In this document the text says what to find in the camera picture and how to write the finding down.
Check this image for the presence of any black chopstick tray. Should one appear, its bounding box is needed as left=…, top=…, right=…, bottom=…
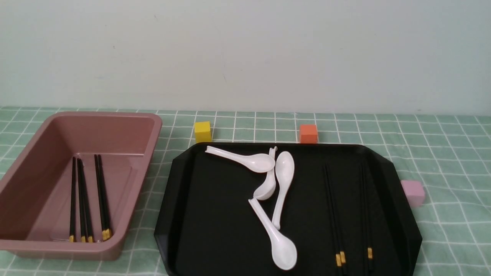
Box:
left=327, top=164, right=349, bottom=276
left=323, top=164, right=343, bottom=276
left=360, top=163, right=374, bottom=276

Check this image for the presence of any white spoon top left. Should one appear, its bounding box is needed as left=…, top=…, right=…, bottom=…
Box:
left=205, top=146, right=275, bottom=173

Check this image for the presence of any yellow cube block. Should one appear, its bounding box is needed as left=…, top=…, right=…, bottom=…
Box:
left=194, top=121, right=212, bottom=143

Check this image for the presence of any white spoon upright right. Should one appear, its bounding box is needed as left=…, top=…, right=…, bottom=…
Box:
left=272, top=151, right=295, bottom=230

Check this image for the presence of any white spoon middle small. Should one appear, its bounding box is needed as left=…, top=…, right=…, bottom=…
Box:
left=253, top=166, right=277, bottom=200

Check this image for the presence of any orange cube block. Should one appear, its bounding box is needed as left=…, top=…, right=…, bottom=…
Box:
left=299, top=124, right=318, bottom=144

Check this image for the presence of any black plastic tray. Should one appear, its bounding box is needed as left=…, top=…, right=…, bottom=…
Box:
left=154, top=143, right=422, bottom=276

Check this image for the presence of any white spoon bottom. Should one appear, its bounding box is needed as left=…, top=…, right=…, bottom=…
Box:
left=248, top=199, right=298, bottom=271

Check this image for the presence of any black chopstick in bin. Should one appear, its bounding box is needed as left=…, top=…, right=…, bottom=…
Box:
left=94, top=154, right=107, bottom=241
left=76, top=158, right=87, bottom=243
left=69, top=157, right=76, bottom=243
left=96, top=155, right=112, bottom=241
left=78, top=159, right=94, bottom=243

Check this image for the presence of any pink cube block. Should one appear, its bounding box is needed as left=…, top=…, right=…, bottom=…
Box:
left=400, top=180, right=426, bottom=208

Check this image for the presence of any pink plastic bin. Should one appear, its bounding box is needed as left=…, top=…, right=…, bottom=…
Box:
left=0, top=112, right=162, bottom=261

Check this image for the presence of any black chopstick in bin leftmost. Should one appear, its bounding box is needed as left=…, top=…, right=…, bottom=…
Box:
left=69, top=157, right=76, bottom=243

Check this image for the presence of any green checkered tablecloth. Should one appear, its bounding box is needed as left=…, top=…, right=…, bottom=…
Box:
left=1, top=110, right=491, bottom=276

